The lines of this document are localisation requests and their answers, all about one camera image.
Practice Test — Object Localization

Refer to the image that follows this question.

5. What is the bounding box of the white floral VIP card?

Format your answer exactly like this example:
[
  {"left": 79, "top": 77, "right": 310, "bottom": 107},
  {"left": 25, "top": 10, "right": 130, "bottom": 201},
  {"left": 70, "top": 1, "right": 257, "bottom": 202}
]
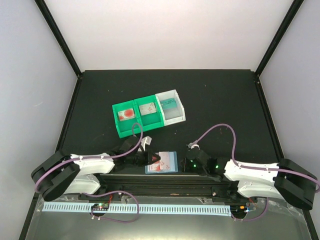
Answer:
[{"left": 158, "top": 151, "right": 171, "bottom": 171}]

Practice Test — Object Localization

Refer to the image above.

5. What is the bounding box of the left green bin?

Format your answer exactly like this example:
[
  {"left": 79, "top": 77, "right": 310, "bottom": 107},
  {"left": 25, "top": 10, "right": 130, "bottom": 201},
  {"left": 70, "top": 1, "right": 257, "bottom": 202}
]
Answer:
[{"left": 112, "top": 100, "right": 142, "bottom": 138}]

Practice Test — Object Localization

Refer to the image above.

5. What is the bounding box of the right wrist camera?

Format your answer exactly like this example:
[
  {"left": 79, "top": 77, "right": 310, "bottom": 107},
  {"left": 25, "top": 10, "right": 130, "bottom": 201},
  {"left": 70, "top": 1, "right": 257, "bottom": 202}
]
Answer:
[{"left": 187, "top": 141, "right": 200, "bottom": 150}]

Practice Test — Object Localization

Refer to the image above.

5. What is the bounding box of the left black frame post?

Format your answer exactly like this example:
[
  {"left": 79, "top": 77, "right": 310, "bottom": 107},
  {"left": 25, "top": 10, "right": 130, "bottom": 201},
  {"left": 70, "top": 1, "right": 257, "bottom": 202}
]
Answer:
[{"left": 34, "top": 0, "right": 82, "bottom": 78}]

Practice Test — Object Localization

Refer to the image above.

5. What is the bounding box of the middle green bin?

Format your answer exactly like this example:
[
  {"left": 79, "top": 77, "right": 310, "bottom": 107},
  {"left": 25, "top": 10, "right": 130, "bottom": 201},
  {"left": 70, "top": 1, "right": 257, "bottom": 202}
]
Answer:
[{"left": 134, "top": 94, "right": 164, "bottom": 132}]

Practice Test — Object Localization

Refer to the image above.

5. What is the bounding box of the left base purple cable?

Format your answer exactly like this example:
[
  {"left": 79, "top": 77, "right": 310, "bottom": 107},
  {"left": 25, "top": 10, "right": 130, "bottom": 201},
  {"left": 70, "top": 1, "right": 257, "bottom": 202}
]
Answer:
[{"left": 89, "top": 190, "right": 140, "bottom": 223}]

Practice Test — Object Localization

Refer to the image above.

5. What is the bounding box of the light blue slotted cable duct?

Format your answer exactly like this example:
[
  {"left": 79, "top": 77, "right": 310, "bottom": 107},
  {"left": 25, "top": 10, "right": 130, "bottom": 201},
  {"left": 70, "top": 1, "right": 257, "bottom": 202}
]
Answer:
[{"left": 42, "top": 202, "right": 231, "bottom": 217}]

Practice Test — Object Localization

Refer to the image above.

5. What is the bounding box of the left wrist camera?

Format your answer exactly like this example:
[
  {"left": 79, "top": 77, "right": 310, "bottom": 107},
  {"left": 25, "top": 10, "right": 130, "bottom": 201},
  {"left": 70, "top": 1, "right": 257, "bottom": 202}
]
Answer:
[{"left": 140, "top": 136, "right": 152, "bottom": 151}]

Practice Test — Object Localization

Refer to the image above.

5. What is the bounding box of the right black frame post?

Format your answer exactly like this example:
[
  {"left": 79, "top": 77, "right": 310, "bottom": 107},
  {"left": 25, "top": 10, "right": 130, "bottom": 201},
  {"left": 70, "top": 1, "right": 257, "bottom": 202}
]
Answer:
[{"left": 255, "top": 0, "right": 304, "bottom": 77}]

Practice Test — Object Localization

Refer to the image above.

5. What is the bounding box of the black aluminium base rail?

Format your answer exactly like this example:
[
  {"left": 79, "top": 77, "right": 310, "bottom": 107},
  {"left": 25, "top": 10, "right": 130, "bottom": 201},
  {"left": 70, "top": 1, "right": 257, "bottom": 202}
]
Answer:
[{"left": 96, "top": 174, "right": 249, "bottom": 203}]

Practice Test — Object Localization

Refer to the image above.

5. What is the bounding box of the green bin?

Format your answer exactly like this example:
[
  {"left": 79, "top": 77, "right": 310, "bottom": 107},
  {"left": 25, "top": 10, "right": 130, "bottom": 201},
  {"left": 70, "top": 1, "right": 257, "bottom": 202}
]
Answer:
[
  {"left": 134, "top": 94, "right": 164, "bottom": 132},
  {"left": 112, "top": 100, "right": 142, "bottom": 138}
]

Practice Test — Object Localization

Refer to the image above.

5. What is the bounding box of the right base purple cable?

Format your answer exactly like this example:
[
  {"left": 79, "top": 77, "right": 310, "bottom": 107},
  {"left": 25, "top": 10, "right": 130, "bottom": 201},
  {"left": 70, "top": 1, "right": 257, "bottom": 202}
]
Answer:
[{"left": 230, "top": 197, "right": 270, "bottom": 223}]

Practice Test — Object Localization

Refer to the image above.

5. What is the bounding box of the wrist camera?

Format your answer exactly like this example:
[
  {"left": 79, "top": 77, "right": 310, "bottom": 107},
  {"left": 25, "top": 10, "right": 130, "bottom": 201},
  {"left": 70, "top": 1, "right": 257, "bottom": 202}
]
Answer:
[
  {"left": 187, "top": 141, "right": 200, "bottom": 150},
  {"left": 140, "top": 136, "right": 152, "bottom": 151}
]

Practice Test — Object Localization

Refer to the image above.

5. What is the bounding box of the teal VIP card stack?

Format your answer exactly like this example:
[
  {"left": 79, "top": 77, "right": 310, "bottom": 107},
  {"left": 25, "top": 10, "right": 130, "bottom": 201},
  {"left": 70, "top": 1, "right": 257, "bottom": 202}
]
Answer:
[{"left": 160, "top": 98, "right": 178, "bottom": 111}]

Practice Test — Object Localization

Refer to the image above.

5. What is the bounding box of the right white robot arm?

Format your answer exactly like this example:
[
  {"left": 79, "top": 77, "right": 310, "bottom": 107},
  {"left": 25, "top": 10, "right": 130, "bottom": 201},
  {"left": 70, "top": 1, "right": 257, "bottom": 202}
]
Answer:
[{"left": 182, "top": 147, "right": 318, "bottom": 211}]

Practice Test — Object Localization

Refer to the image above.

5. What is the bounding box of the black frame post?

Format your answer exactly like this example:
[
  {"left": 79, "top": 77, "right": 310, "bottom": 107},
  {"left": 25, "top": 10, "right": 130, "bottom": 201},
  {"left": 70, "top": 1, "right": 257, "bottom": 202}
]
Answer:
[
  {"left": 34, "top": 0, "right": 82, "bottom": 78},
  {"left": 255, "top": 0, "right": 304, "bottom": 77}
]

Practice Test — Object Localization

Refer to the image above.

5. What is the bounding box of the right controller board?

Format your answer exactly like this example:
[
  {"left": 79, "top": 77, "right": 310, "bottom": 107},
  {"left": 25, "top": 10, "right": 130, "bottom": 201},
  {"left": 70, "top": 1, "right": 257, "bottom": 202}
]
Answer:
[{"left": 230, "top": 205, "right": 256, "bottom": 213}]

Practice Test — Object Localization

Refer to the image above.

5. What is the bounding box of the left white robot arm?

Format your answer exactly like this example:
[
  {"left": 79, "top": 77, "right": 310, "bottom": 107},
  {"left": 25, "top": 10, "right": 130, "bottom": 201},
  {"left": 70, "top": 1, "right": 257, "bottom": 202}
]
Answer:
[{"left": 30, "top": 136, "right": 161, "bottom": 202}]

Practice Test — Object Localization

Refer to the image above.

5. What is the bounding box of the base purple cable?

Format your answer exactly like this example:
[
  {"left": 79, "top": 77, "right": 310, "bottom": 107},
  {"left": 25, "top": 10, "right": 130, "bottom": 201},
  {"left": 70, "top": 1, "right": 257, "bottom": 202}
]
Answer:
[
  {"left": 89, "top": 190, "right": 140, "bottom": 223},
  {"left": 230, "top": 197, "right": 270, "bottom": 223}
]

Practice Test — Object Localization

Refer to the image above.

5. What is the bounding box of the controller board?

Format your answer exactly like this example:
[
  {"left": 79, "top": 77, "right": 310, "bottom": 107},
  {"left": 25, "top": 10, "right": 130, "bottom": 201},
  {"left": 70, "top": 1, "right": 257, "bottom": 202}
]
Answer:
[
  {"left": 230, "top": 205, "right": 256, "bottom": 213},
  {"left": 91, "top": 203, "right": 109, "bottom": 211}
]

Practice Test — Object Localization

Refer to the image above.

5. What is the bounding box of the blue card holder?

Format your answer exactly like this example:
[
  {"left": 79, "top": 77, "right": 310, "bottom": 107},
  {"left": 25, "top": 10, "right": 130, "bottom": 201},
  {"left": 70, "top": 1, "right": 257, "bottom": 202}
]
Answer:
[{"left": 145, "top": 151, "right": 179, "bottom": 174}]

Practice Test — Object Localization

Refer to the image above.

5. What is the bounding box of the white translucent bin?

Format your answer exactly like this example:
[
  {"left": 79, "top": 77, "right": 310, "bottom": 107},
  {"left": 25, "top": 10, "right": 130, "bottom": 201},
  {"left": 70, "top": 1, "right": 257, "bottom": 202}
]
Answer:
[{"left": 155, "top": 89, "right": 186, "bottom": 126}]

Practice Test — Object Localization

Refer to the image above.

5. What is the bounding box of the left controller board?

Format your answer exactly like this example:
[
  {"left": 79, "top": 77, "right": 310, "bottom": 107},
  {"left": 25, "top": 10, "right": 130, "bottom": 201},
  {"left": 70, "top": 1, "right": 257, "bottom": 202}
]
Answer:
[{"left": 91, "top": 203, "right": 109, "bottom": 211}]

